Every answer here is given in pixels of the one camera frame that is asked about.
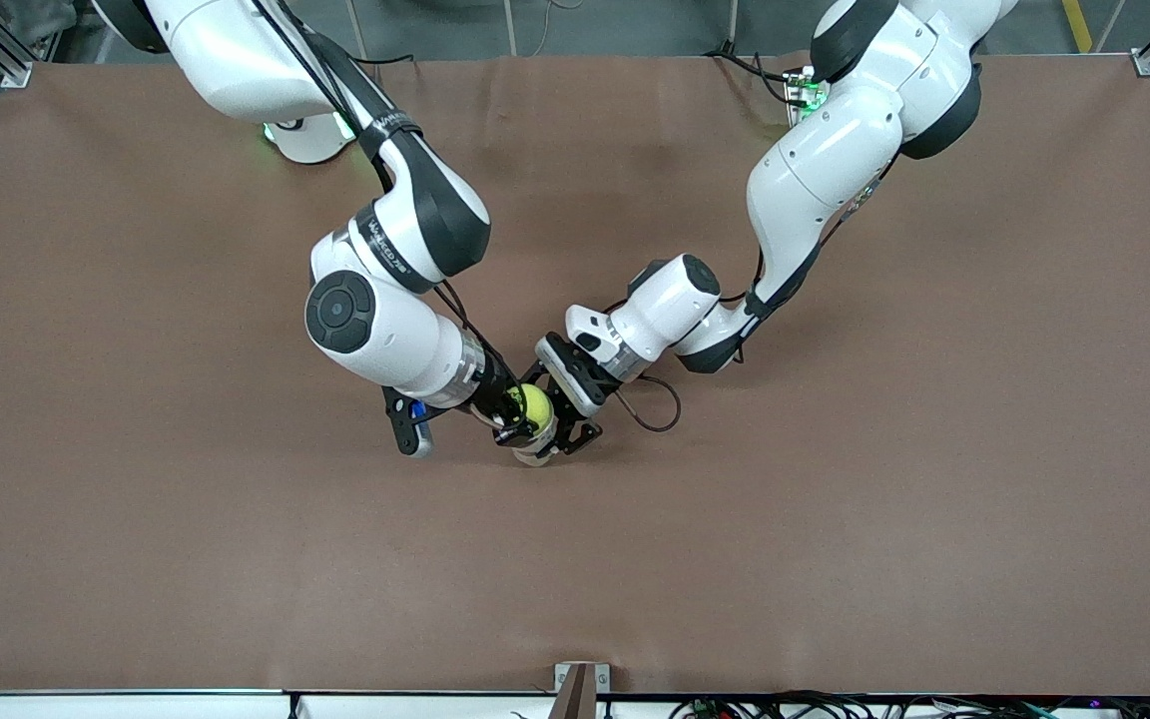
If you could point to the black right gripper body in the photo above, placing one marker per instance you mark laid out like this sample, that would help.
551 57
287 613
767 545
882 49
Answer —
494 389

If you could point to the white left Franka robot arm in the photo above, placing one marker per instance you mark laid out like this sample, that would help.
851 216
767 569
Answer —
815 170

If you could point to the white table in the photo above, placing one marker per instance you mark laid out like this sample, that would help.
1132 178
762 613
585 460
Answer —
136 707

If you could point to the metal bracket with brown post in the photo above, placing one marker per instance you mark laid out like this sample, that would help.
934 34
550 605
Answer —
580 689

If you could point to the blue white Wilson ball can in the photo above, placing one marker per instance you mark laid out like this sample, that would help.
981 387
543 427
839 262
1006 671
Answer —
535 457

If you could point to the yellow Roland Garros tennis ball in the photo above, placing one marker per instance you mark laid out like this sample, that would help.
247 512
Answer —
538 404

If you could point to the brown table cover sheet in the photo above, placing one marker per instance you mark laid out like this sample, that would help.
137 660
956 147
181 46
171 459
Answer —
535 599

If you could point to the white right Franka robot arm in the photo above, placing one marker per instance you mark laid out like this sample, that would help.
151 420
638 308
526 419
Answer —
375 330

